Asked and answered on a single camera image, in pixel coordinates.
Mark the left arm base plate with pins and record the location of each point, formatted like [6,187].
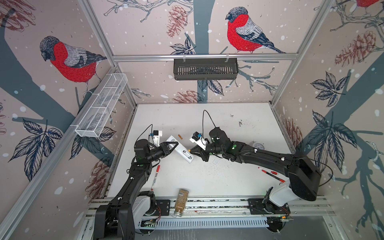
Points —
[159,208]

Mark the aluminium frame rail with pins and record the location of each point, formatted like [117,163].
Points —
[241,57]

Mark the glass spice jar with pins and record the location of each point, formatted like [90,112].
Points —
[181,202]

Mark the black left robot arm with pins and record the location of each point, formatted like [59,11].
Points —
[126,210]

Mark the white wire mesh basket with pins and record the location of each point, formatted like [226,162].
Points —
[99,112]

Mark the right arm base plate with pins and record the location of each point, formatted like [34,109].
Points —
[258,206]

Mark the red marker pen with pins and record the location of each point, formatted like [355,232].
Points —
[155,178]

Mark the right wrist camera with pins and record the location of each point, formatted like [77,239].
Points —
[199,140]

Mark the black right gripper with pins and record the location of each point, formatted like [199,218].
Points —
[202,153]

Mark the small white alarm clock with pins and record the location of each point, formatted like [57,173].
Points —
[258,146]

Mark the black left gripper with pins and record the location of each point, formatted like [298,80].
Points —
[164,149]

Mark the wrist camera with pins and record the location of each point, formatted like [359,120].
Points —
[199,140]
[156,135]

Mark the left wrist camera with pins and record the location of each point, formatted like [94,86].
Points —
[156,135]

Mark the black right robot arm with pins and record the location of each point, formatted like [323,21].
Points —
[303,176]

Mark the red black pen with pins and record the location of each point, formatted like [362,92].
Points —
[268,171]
[273,176]

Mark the black wall basket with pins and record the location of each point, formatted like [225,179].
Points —
[205,69]

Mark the white remote control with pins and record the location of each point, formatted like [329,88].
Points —
[181,150]

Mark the white vented cable duct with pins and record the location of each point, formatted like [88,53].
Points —
[204,223]

